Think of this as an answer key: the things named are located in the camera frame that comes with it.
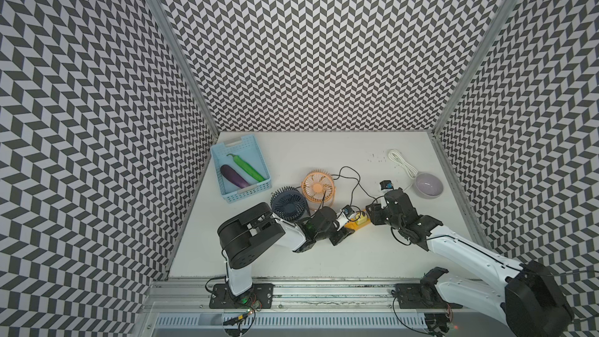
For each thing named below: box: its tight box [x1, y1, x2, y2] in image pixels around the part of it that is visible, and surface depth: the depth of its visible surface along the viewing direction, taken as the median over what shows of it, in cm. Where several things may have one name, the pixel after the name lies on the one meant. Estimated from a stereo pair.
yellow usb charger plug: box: [354, 212, 368, 226], surface depth 84 cm
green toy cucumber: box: [226, 153, 266, 183], surface depth 108 cm
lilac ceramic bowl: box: [414, 172, 444, 199], surface depth 96 cm
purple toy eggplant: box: [219, 163, 250, 189], surface depth 103 cm
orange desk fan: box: [301, 168, 337, 212], surface depth 92 cm
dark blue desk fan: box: [270, 185, 308, 223], surface depth 86 cm
